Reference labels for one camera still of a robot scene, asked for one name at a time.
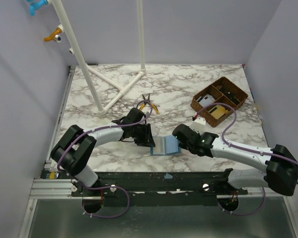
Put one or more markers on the white PVC pipe frame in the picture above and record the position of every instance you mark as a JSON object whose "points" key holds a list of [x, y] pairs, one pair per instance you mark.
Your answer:
{"points": [[89, 39]]}

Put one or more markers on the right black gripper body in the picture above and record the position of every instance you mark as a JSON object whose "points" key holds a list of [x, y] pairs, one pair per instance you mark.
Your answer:
{"points": [[185, 138]]}

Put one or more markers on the white packets in basket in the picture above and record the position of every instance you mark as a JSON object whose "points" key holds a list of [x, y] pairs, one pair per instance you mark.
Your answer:
{"points": [[206, 100]]}

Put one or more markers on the black item in basket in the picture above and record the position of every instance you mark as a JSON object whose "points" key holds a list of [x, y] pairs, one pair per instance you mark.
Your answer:
{"points": [[228, 94]]}

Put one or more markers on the white grey striped card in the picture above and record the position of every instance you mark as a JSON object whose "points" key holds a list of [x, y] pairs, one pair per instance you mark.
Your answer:
{"points": [[205, 99]]}

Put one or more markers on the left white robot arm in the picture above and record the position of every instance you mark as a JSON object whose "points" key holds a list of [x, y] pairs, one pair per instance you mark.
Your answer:
{"points": [[73, 150]]}

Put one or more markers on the blue card holder wallet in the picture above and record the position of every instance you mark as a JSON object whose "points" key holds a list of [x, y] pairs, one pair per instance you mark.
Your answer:
{"points": [[165, 145]]}

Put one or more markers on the gold striped credit card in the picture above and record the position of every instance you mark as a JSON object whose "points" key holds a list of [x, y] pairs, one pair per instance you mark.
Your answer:
{"points": [[215, 109]]}

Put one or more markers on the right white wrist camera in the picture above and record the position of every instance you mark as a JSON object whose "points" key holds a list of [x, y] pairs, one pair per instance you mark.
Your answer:
{"points": [[198, 125]]}

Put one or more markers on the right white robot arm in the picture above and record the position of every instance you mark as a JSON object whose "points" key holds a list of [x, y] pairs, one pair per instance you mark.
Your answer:
{"points": [[275, 168]]}

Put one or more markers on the yellow handled pliers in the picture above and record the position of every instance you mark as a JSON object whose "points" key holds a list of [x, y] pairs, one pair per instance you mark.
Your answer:
{"points": [[148, 101]]}

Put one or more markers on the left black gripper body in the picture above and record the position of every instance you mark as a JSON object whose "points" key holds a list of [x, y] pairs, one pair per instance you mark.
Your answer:
{"points": [[141, 134]]}

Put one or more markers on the orange brass tap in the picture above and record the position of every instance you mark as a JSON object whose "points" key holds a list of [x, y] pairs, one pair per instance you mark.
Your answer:
{"points": [[56, 35]]}

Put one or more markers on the aluminium extrusion rail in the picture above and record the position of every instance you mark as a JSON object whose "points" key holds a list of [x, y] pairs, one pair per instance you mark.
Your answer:
{"points": [[52, 189]]}

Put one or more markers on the gold VIP credit card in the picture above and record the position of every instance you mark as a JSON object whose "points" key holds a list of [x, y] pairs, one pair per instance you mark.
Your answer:
{"points": [[220, 114]]}

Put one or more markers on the brown woven basket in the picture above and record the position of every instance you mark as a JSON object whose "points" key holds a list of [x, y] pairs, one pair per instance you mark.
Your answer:
{"points": [[210, 96]]}

